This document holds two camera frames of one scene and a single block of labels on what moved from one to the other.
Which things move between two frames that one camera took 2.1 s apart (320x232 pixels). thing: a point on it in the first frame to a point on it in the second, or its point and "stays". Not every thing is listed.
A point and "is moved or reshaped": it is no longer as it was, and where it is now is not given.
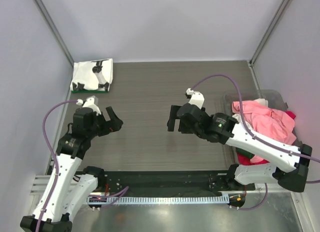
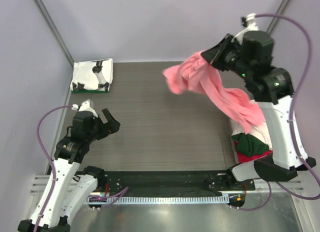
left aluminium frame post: [51, 25] stays
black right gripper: [171, 123] to [215, 55]
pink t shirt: [267, 121] is moved or reshaped
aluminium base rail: [39, 184] stays
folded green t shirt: [89, 91] stays
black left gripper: [114, 124] stays
